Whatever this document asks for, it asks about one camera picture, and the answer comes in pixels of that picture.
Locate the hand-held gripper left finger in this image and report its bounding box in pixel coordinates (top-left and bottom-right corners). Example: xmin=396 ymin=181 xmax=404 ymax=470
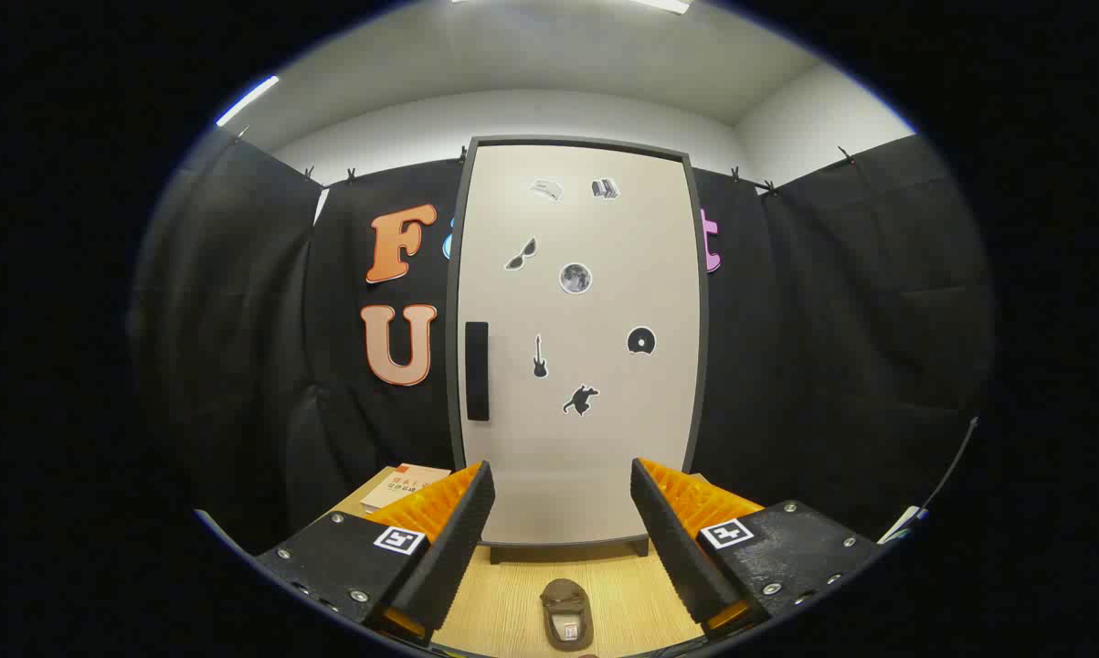
xmin=255 ymin=460 xmax=497 ymax=648

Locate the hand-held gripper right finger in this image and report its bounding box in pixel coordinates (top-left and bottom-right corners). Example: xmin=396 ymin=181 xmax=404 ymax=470
xmin=629 ymin=457 xmax=882 ymax=642

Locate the brown fuzzy slipper shoe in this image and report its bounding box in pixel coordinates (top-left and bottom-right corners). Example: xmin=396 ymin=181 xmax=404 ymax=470
xmin=540 ymin=578 xmax=596 ymax=652

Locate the dark grey shoe cabinet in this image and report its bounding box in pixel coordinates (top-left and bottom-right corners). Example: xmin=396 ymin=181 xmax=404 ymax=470
xmin=446 ymin=135 xmax=710 ymax=560

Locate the black backdrop cloth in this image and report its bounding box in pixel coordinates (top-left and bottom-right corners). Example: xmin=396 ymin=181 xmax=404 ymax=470
xmin=129 ymin=128 xmax=998 ymax=549

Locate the thin dark pole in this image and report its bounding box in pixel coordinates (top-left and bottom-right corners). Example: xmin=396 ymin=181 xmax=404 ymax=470
xmin=914 ymin=416 xmax=981 ymax=513

